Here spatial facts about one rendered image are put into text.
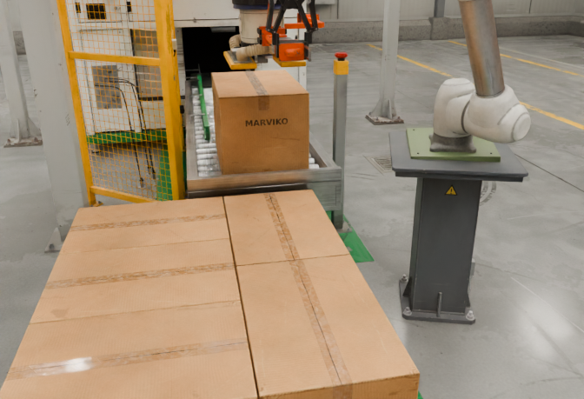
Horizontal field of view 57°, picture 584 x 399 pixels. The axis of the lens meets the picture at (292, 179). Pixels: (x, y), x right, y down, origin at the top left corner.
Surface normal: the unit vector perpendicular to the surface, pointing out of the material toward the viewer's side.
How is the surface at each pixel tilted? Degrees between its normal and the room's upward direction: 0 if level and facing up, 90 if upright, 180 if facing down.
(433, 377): 0
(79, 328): 0
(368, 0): 90
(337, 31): 90
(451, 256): 90
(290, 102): 90
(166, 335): 0
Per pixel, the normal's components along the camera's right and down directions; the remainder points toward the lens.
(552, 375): 0.00, -0.93
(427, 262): -0.14, 0.36
